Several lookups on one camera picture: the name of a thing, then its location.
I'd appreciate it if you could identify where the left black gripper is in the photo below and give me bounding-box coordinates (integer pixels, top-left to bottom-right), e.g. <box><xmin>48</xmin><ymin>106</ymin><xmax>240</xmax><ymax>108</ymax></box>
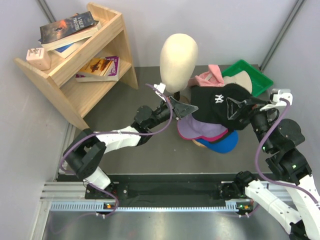
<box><xmin>146</xmin><ymin>95</ymin><xmax>198</xmax><ymax>130</ymax></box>

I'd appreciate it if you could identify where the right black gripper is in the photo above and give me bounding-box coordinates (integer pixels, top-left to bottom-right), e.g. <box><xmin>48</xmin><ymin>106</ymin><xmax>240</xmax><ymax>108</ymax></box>
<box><xmin>226</xmin><ymin>95</ymin><xmax>277</xmax><ymax>152</ymax></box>

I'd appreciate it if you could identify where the lavender cap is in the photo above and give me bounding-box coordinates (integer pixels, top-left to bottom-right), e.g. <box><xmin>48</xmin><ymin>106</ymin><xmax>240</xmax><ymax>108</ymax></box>
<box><xmin>177</xmin><ymin>114</ymin><xmax>227</xmax><ymax>131</ymax></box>

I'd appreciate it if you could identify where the beige bucket hat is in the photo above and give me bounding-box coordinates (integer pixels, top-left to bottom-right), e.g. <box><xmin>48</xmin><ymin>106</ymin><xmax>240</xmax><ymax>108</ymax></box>
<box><xmin>223</xmin><ymin>70</ymin><xmax>253</xmax><ymax>93</ymax></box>

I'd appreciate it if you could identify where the black beige cap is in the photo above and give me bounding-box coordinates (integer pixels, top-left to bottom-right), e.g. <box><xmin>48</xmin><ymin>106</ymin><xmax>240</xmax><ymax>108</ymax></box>
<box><xmin>190</xmin><ymin>83</ymin><xmax>253</xmax><ymax>130</ymax></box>

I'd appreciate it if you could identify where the magenta cap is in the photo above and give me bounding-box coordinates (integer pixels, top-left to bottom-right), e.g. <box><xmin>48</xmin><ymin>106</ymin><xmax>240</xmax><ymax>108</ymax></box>
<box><xmin>178</xmin><ymin>128</ymin><xmax>229</xmax><ymax>142</ymax></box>

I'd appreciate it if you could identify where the blue cap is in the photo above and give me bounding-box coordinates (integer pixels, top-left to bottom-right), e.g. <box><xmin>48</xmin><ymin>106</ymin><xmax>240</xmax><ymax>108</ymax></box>
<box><xmin>197</xmin><ymin>131</ymin><xmax>239</xmax><ymax>154</ymax></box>

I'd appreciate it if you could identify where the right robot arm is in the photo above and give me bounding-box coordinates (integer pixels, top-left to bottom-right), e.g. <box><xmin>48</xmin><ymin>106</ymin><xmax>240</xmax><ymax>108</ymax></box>
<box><xmin>221</xmin><ymin>93</ymin><xmax>320</xmax><ymax>240</ymax></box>

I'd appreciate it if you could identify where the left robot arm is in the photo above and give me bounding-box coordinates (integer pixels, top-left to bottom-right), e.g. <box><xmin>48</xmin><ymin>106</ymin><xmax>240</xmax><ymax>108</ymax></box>
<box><xmin>62</xmin><ymin>96</ymin><xmax>199</xmax><ymax>199</ymax></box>

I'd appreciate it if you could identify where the dark wooden mannequin stand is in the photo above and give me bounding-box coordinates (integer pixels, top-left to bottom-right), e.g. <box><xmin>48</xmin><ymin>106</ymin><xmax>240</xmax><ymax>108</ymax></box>
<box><xmin>166</xmin><ymin>91</ymin><xmax>190</xmax><ymax>107</ymax></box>

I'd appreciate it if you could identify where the green plastic bin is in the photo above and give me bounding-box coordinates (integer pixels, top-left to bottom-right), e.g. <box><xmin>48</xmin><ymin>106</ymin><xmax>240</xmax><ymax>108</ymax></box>
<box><xmin>221</xmin><ymin>59</ymin><xmax>274</xmax><ymax>97</ymax></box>

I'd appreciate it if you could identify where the round wooden hat stand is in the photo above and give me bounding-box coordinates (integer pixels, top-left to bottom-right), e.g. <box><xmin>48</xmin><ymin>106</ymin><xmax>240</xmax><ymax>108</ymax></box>
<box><xmin>192</xmin><ymin>139</ymin><xmax>207</xmax><ymax>148</ymax></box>

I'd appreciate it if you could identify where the light pink cap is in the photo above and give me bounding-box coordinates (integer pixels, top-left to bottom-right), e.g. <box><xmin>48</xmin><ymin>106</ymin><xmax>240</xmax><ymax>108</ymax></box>
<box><xmin>187</xmin><ymin>64</ymin><xmax>225</xmax><ymax>87</ymax></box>

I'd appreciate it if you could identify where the cream mannequin head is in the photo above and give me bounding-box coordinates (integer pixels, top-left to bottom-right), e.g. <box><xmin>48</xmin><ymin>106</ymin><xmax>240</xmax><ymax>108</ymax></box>
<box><xmin>159</xmin><ymin>33</ymin><xmax>198</xmax><ymax>94</ymax></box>

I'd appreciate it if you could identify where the orange purple paperback book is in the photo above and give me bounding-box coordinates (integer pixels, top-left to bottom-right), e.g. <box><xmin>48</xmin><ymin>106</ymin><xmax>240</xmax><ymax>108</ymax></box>
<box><xmin>75</xmin><ymin>56</ymin><xmax>120</xmax><ymax>83</ymax></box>

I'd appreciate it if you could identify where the wooden bookshelf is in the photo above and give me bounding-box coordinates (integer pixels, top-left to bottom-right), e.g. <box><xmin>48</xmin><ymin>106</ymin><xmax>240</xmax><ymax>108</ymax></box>
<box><xmin>14</xmin><ymin>2</ymin><xmax>138</xmax><ymax>130</ymax></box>

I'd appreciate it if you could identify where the blue cover book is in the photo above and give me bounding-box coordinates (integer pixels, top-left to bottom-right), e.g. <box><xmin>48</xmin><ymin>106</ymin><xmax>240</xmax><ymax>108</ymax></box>
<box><xmin>52</xmin><ymin>40</ymin><xmax>84</xmax><ymax>59</ymax></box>

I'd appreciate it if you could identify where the dark cover paperback book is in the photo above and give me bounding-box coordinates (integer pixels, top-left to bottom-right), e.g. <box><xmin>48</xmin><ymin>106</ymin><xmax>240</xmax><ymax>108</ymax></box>
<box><xmin>38</xmin><ymin>11</ymin><xmax>102</xmax><ymax>51</ymax></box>

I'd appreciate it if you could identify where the pink power adapter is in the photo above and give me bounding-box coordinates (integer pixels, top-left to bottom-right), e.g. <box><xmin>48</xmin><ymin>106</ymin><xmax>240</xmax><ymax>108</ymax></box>
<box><xmin>26</xmin><ymin>47</ymin><xmax>51</xmax><ymax>71</ymax></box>

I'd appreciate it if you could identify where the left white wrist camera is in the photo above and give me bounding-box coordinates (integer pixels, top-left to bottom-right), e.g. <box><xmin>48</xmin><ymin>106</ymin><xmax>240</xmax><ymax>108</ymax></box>
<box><xmin>153</xmin><ymin>82</ymin><xmax>166</xmax><ymax>101</ymax></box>

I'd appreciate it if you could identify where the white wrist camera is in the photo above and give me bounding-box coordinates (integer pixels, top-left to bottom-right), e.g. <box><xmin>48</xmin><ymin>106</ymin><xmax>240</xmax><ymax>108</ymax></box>
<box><xmin>260</xmin><ymin>88</ymin><xmax>293</xmax><ymax>112</ymax></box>
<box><xmin>153</xmin><ymin>82</ymin><xmax>166</xmax><ymax>101</ymax></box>

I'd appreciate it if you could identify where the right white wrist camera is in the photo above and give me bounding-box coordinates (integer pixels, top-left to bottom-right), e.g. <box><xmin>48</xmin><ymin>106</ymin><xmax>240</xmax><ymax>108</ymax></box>
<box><xmin>260</xmin><ymin>88</ymin><xmax>293</xmax><ymax>112</ymax></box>

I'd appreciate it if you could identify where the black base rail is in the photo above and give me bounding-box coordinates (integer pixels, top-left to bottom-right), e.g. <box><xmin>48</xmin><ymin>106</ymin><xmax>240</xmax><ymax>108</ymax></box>
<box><xmin>56</xmin><ymin>173</ymin><xmax>251</xmax><ymax>208</ymax></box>

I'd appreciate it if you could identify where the grey cable duct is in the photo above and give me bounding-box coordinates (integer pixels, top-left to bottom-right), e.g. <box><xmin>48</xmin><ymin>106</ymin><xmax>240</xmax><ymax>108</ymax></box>
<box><xmin>49</xmin><ymin>199</ymin><xmax>253</xmax><ymax>212</ymax></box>

